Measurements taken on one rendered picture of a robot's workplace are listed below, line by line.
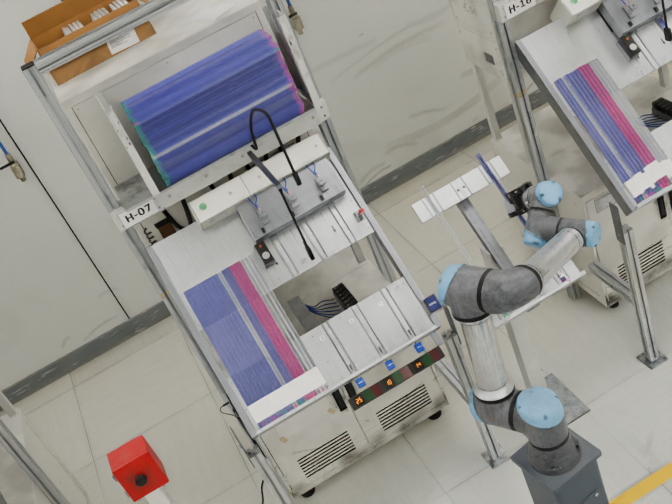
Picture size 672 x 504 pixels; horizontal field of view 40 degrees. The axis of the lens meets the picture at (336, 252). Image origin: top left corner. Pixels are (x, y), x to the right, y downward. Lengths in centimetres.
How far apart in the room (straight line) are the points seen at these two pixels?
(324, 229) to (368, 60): 184
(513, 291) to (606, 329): 155
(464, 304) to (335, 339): 69
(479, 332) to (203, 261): 102
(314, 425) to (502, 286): 130
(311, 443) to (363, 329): 65
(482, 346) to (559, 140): 153
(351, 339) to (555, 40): 127
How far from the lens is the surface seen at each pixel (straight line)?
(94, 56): 315
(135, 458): 305
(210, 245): 308
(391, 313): 301
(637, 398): 361
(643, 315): 355
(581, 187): 358
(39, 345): 492
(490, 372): 259
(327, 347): 299
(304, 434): 345
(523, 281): 238
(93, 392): 478
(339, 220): 308
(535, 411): 259
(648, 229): 381
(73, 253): 469
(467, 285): 239
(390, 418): 358
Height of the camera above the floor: 269
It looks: 34 degrees down
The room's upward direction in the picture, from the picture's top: 24 degrees counter-clockwise
